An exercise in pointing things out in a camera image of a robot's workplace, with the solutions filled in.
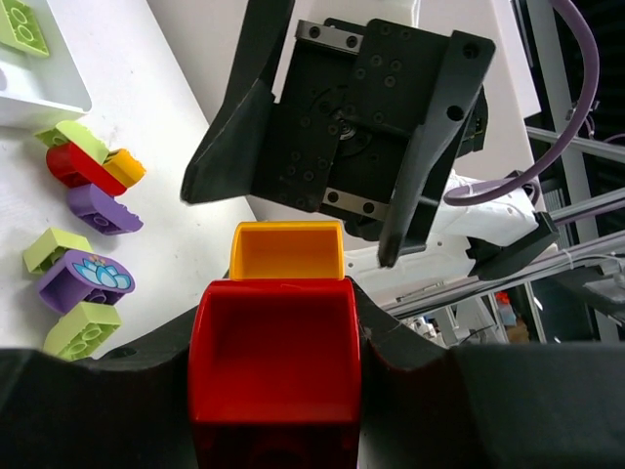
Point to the light green curved lego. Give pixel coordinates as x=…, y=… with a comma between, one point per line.
x=68, y=131

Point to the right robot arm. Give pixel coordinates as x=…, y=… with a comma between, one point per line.
x=489, y=241

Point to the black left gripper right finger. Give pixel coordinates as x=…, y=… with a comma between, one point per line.
x=486, y=406

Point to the yellow butterfly lego brick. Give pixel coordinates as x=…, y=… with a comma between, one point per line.
x=285, y=250

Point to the yellow curved lego brick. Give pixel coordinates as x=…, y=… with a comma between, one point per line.
x=124, y=167

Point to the red rounded lego brick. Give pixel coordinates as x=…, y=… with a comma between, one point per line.
x=274, y=375

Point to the red curved lego brick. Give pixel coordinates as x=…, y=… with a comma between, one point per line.
x=74, y=168

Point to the light green lego brick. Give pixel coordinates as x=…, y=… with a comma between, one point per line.
x=20, y=29
x=79, y=333

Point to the white sorting tray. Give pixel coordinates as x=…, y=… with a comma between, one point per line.
x=39, y=92

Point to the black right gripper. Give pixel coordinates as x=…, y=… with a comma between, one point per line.
x=370, y=121

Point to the light green small lego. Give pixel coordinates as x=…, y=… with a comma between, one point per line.
x=49, y=247

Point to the purple curved lego brick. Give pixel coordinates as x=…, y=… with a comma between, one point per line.
x=101, y=212

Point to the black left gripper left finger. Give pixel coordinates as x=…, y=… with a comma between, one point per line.
x=127, y=409

